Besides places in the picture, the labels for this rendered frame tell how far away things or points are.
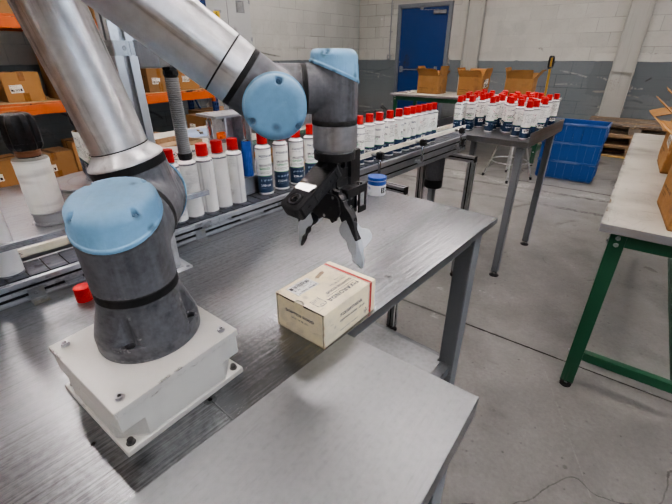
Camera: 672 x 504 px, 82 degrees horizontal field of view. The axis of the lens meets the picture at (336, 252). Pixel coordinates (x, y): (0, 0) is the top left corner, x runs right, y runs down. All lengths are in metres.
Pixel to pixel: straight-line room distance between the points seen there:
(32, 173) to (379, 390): 1.05
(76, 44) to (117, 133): 0.12
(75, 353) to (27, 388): 0.14
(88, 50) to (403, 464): 0.69
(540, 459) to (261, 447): 1.31
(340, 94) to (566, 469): 1.51
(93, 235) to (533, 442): 1.62
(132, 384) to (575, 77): 7.80
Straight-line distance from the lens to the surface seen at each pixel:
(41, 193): 1.33
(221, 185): 1.24
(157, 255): 0.58
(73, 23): 0.67
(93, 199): 0.59
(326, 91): 0.63
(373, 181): 1.47
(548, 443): 1.82
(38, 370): 0.86
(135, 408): 0.61
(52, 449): 0.71
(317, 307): 0.71
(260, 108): 0.48
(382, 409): 0.64
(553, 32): 8.07
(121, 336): 0.63
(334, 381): 0.68
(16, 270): 1.09
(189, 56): 0.50
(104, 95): 0.67
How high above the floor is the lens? 1.31
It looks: 27 degrees down
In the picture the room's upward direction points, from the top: straight up
